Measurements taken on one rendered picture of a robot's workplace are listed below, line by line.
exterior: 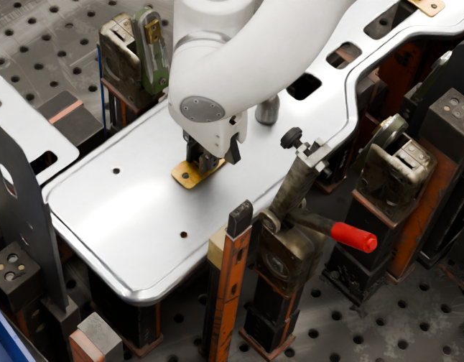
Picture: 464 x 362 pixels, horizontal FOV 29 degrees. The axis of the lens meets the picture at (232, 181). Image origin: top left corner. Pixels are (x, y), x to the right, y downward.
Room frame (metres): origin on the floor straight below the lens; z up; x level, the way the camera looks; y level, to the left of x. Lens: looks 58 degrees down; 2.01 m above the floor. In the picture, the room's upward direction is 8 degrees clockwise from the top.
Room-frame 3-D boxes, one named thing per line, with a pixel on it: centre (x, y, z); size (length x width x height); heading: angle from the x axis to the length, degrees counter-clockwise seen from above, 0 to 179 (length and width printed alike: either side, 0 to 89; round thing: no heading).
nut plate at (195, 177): (0.65, 0.04, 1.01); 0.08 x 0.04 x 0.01; 141
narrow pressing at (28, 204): (0.46, 0.22, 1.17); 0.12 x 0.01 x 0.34; 51
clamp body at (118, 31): (0.83, 0.17, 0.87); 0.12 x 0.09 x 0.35; 51
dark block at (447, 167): (0.71, -0.28, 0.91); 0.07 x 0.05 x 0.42; 51
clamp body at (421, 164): (0.67, -0.22, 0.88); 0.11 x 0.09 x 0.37; 51
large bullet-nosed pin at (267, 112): (0.75, -0.04, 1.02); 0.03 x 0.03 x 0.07
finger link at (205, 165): (0.64, 0.02, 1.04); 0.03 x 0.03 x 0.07; 51
